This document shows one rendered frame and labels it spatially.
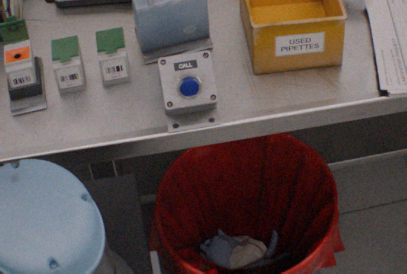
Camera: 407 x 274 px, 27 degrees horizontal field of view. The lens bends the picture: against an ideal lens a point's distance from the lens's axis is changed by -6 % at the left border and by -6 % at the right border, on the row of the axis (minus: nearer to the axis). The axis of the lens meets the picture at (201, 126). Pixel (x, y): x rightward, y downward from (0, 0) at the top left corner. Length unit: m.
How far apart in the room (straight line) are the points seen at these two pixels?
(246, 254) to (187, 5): 0.73
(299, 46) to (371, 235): 0.98
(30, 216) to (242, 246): 1.09
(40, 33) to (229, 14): 0.29
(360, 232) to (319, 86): 0.93
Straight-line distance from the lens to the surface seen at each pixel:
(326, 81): 1.22
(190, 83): 1.12
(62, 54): 1.19
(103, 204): 1.02
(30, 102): 1.21
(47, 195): 0.77
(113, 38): 1.19
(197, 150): 1.69
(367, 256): 2.07
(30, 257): 0.75
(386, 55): 1.24
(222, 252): 1.80
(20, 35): 1.21
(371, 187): 2.17
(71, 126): 1.19
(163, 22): 1.21
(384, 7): 1.31
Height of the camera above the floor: 1.80
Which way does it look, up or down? 52 degrees down
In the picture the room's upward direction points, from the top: 5 degrees counter-clockwise
